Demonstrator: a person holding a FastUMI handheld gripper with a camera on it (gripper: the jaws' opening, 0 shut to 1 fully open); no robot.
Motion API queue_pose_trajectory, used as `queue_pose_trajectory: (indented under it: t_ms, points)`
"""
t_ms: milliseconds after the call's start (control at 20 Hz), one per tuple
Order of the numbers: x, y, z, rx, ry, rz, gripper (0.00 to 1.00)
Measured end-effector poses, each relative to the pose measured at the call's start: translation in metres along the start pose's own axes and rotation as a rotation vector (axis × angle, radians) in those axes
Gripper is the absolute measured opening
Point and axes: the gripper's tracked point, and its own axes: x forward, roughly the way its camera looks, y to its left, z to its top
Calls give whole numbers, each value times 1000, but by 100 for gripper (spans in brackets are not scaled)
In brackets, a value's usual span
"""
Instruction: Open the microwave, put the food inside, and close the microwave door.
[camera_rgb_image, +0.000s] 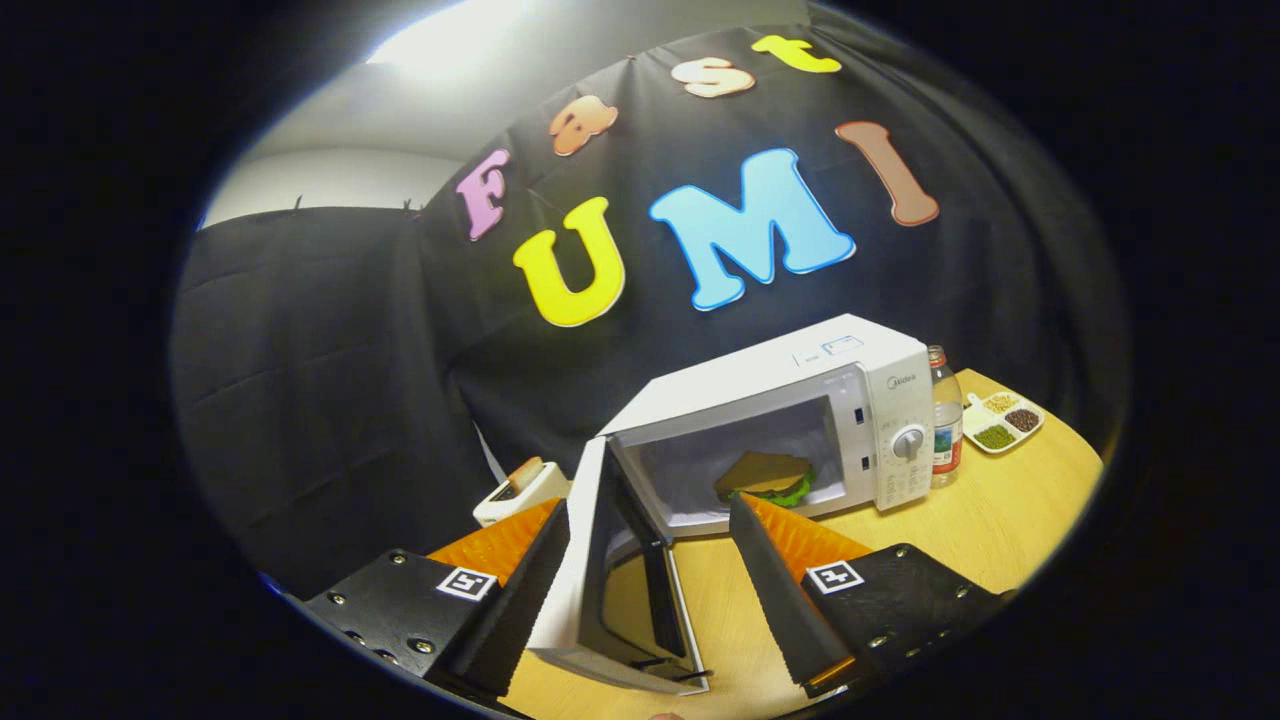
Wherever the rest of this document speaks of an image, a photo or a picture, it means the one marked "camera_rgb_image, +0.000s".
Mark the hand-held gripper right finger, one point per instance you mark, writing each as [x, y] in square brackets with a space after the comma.
[780, 600]

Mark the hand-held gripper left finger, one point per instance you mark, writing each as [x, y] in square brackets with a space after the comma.
[520, 600]

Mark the toy sandwich with lettuce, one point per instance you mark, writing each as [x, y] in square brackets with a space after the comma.
[760, 472]

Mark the white microwave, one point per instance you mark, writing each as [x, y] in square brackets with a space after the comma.
[880, 360]

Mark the white toaster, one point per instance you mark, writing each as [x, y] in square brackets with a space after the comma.
[535, 497]

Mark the toast slice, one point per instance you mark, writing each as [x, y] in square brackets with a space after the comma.
[525, 472]

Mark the clear plastic water bottle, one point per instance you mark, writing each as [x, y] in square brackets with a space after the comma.
[946, 440]

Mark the white divided dish with beans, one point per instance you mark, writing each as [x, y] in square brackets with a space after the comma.
[975, 420]

